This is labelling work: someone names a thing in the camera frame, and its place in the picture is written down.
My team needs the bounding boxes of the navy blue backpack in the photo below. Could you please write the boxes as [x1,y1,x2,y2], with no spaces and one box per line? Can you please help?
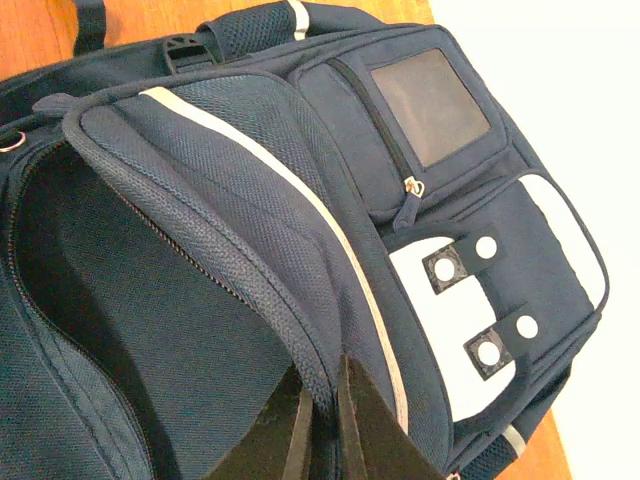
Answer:
[1,1,609,479]

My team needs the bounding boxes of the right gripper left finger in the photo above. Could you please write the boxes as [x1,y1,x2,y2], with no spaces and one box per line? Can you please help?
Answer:
[207,372,313,479]

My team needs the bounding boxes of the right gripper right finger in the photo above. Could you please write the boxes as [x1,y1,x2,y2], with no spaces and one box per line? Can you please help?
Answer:
[337,355,443,480]

